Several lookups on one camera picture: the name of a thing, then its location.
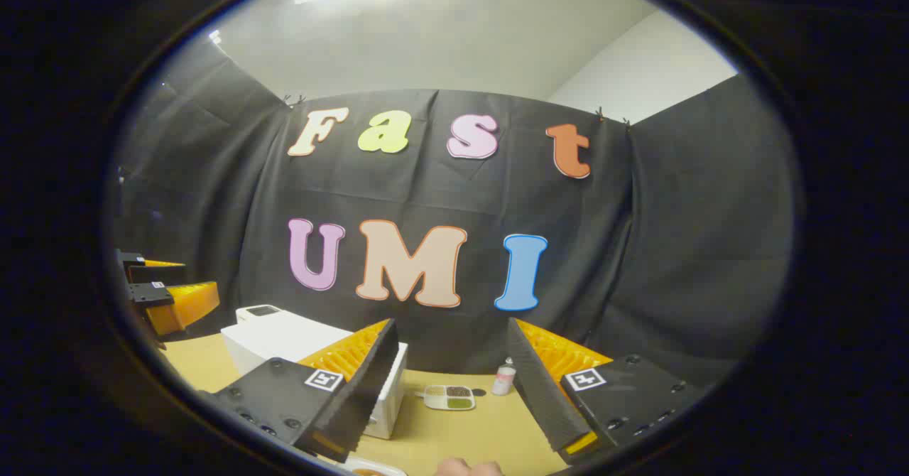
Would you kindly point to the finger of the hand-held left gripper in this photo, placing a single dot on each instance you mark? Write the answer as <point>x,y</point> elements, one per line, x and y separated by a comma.
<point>153,273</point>
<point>181,305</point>

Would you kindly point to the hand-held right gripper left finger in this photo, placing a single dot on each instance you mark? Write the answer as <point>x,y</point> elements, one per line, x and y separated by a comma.
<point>373,373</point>

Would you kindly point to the white divided spice dish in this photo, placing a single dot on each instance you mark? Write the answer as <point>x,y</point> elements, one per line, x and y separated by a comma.
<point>437,398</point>

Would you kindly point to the white square plate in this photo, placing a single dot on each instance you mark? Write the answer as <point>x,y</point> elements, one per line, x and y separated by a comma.
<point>394,469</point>

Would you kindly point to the small pink label bottle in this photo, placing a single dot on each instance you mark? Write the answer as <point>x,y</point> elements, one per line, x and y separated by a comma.
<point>504,380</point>

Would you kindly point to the white toaster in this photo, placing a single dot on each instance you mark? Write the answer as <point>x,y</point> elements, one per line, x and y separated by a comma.
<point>245,317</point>

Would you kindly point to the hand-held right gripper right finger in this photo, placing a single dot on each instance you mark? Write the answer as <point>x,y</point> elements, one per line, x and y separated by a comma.
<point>536,383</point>

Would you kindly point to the white microwave oven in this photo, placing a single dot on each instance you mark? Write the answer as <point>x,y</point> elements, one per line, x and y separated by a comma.
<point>284,341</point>

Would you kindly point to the black backdrop cloth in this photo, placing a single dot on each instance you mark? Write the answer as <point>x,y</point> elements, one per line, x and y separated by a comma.
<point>440,192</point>

